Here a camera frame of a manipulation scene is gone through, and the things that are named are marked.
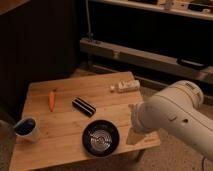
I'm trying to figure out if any wooden shelf unit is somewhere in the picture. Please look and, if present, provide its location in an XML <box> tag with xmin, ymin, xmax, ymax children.
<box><xmin>80</xmin><ymin>0</ymin><xmax>213</xmax><ymax>85</ymax></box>

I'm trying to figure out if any metal pole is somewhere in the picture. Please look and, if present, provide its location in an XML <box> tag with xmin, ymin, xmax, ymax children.
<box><xmin>85</xmin><ymin>0</ymin><xmax>93</xmax><ymax>41</ymax></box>

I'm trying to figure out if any white plastic bottle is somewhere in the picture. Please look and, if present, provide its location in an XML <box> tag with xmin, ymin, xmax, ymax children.
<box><xmin>110</xmin><ymin>80</ymin><xmax>140</xmax><ymax>93</ymax></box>

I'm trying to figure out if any black ceramic bowl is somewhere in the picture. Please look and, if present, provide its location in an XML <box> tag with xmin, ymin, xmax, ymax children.
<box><xmin>82</xmin><ymin>120</ymin><xmax>120</xmax><ymax>157</ymax></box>

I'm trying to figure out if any orange toy carrot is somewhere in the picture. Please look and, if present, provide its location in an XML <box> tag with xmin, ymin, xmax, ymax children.
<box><xmin>48</xmin><ymin>89</ymin><xmax>57</xmax><ymax>112</ymax></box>

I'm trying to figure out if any wooden table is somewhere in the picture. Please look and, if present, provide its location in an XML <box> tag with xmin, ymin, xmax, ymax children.
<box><xmin>9</xmin><ymin>72</ymin><xmax>160</xmax><ymax>171</ymax></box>

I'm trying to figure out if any black rectangular box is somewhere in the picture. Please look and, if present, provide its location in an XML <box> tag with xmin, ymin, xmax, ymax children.
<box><xmin>72</xmin><ymin>98</ymin><xmax>96</xmax><ymax>117</ymax></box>

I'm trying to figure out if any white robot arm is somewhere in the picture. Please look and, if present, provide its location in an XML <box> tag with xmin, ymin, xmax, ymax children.
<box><xmin>131</xmin><ymin>80</ymin><xmax>213</xmax><ymax>162</ymax></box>

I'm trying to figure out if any black handle on shelf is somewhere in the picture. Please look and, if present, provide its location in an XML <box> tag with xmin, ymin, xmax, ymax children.
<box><xmin>176</xmin><ymin>58</ymin><xmax>208</xmax><ymax>70</ymax></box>

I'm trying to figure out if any white and blue mug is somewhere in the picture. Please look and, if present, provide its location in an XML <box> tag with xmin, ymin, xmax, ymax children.
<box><xmin>14</xmin><ymin>117</ymin><xmax>39</xmax><ymax>142</ymax></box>

